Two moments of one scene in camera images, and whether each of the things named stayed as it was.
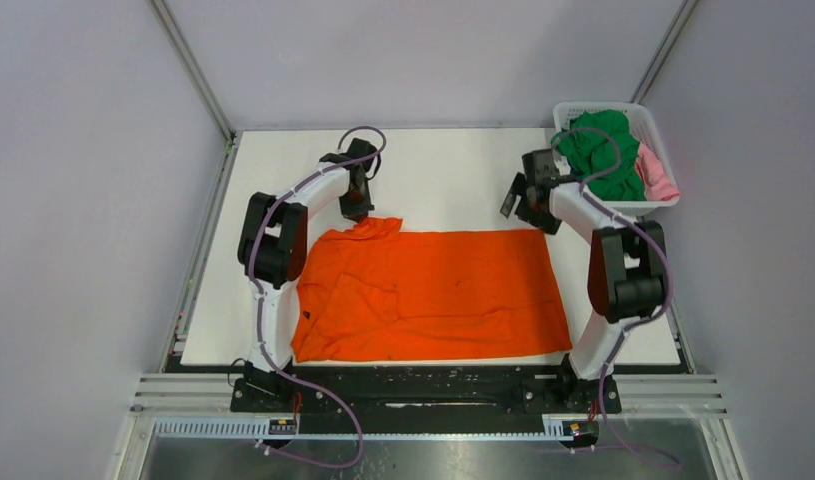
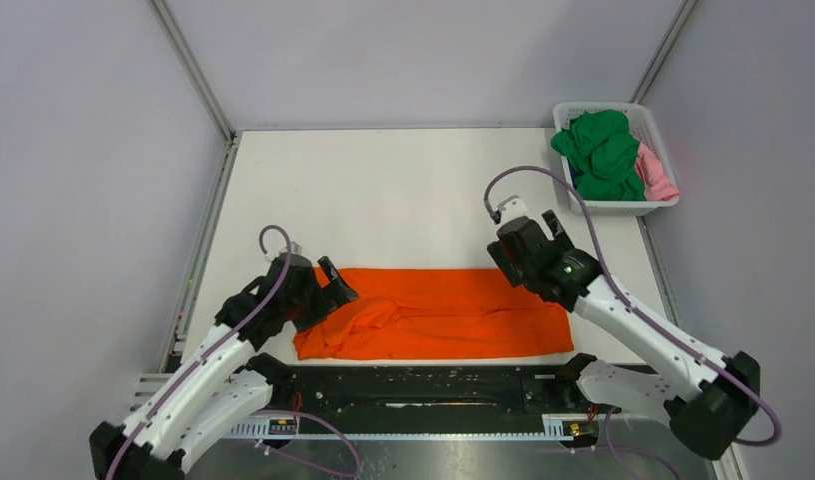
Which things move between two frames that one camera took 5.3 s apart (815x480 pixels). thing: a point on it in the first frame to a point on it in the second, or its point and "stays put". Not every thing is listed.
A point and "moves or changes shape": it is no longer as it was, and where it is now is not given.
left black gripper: (357, 212) to (342, 293)
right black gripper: (549, 224) to (510, 269)
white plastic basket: (645, 129) stays put
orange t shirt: (369, 291) moves or changes shape
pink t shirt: (657, 182) stays put
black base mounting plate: (422, 400) stays put
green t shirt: (590, 154) stays put
